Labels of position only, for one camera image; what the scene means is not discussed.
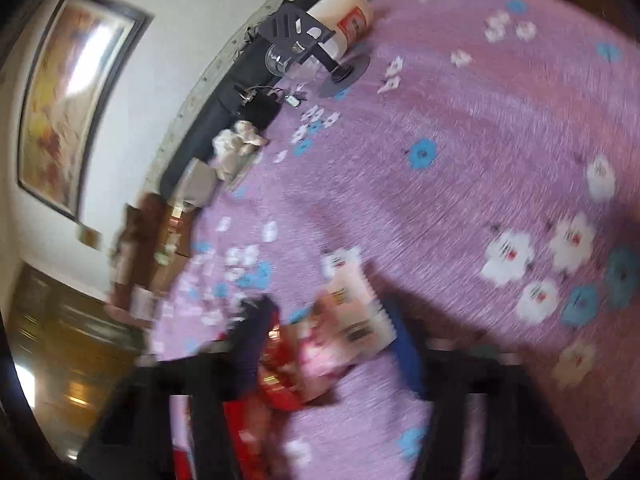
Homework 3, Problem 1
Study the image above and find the black phone stand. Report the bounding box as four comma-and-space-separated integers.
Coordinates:
257, 0, 372, 97

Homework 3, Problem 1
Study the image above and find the small wall calendar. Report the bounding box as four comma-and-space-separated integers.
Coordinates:
77, 225, 103, 251

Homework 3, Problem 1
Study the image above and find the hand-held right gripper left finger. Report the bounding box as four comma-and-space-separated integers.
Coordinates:
77, 295, 281, 480

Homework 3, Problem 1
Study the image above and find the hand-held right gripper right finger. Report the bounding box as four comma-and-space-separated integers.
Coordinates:
382, 300, 588, 480

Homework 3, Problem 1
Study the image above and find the wooden wardrobe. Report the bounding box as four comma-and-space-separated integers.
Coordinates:
7, 265, 146, 461

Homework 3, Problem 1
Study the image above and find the black leather sofa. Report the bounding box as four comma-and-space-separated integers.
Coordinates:
160, 0, 381, 196

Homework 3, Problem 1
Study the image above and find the large red snack packet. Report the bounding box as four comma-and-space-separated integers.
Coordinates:
250, 320, 311, 411

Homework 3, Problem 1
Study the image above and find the purple floral tablecloth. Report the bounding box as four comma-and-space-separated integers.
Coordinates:
150, 0, 640, 480

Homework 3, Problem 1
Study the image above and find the framed wall painting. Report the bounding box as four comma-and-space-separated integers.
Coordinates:
15, 0, 153, 223

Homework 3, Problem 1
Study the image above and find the cardboard box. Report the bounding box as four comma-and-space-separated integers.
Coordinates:
175, 157, 221, 208

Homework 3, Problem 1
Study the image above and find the white jar with red label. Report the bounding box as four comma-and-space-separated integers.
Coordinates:
306, 0, 375, 58

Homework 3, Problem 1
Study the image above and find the pink snack packet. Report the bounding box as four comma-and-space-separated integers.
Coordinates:
295, 247, 398, 396

